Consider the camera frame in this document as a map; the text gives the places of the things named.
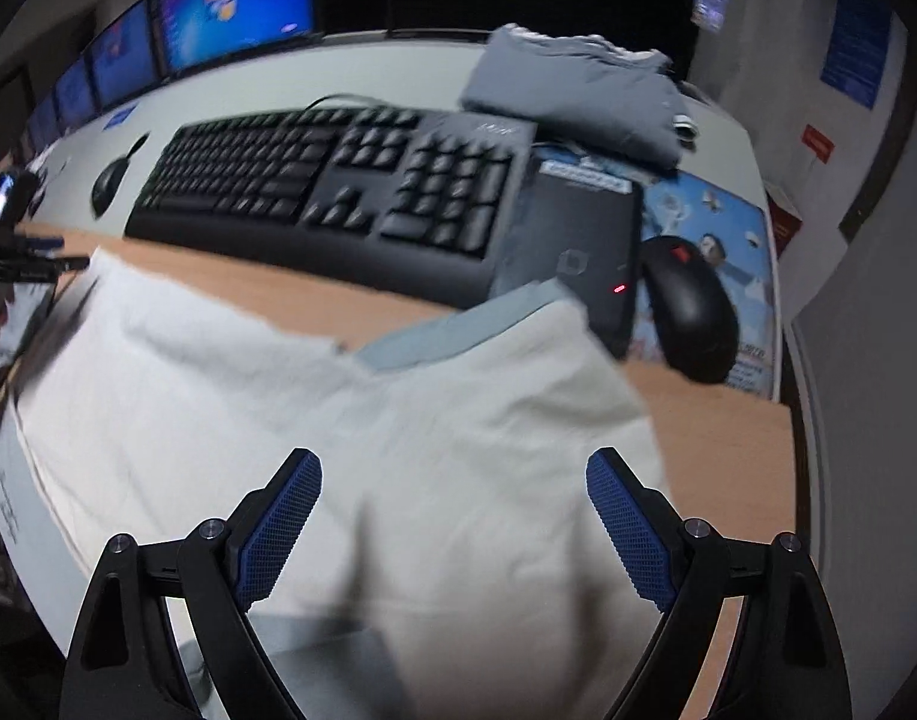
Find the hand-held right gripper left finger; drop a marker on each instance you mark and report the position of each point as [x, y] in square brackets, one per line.
[278, 532]

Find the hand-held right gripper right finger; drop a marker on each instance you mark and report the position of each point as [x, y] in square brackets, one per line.
[630, 532]

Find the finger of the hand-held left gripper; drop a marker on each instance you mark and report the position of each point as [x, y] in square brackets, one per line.
[46, 268]
[42, 243]

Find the cream shirt with grey trim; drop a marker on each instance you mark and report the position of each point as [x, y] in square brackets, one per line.
[398, 435]

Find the grey folded clothes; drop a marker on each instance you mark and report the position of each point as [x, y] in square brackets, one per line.
[578, 90]

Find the monitor with blue screen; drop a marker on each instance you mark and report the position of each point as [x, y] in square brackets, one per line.
[43, 122]
[76, 90]
[124, 56]

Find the blue desk sticker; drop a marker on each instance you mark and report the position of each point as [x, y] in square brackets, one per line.
[122, 115]

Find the black mouse with red mark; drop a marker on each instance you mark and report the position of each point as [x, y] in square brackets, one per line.
[687, 307]

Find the black keyboard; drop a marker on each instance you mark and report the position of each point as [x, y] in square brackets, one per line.
[316, 180]

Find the monitor with blue wallpaper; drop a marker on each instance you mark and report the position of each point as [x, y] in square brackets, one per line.
[237, 0]

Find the black box with red light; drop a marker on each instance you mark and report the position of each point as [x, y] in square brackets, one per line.
[571, 240]

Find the printed mouse pad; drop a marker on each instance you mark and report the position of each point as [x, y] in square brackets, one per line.
[735, 240]

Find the blue and white packet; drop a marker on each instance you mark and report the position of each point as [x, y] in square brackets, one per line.
[586, 169]

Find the red wall sign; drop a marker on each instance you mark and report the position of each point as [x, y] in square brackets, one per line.
[817, 142]

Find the blue wall poster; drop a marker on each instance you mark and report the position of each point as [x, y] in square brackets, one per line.
[857, 30]

